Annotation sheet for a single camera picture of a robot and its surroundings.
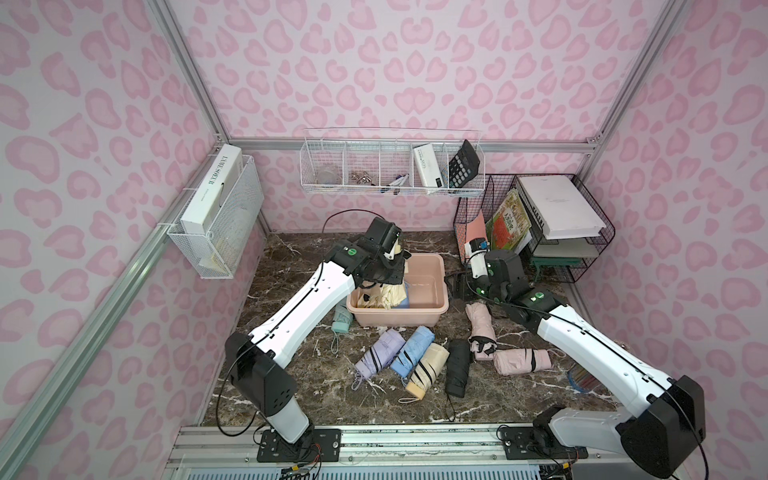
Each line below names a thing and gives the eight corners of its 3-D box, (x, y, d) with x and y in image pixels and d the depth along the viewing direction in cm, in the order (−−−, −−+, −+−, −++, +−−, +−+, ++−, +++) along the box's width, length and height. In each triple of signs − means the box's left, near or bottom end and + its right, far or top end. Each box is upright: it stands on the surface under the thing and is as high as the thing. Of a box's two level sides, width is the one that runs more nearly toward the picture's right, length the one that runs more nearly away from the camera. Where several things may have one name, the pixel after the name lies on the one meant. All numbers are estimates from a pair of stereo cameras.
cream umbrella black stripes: (403, 392, 83) (403, 387, 80) (424, 344, 92) (425, 338, 89) (430, 406, 81) (431, 402, 78) (449, 355, 90) (451, 349, 87)
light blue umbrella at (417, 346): (390, 368, 86) (390, 364, 84) (418, 327, 95) (419, 322, 92) (409, 381, 84) (409, 378, 82) (436, 338, 92) (437, 333, 90)
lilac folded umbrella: (345, 381, 85) (343, 376, 82) (389, 332, 95) (389, 326, 92) (361, 395, 83) (359, 391, 80) (404, 344, 92) (404, 338, 89)
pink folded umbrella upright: (472, 362, 88) (475, 355, 84) (463, 310, 99) (466, 302, 95) (496, 362, 88) (501, 355, 84) (485, 310, 99) (488, 302, 95)
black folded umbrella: (443, 394, 83) (445, 391, 80) (447, 341, 93) (448, 336, 90) (467, 399, 82) (469, 395, 80) (468, 344, 92) (470, 340, 90)
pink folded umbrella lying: (497, 377, 86) (501, 371, 82) (492, 354, 90) (496, 348, 86) (548, 376, 86) (555, 371, 82) (541, 354, 90) (547, 348, 86)
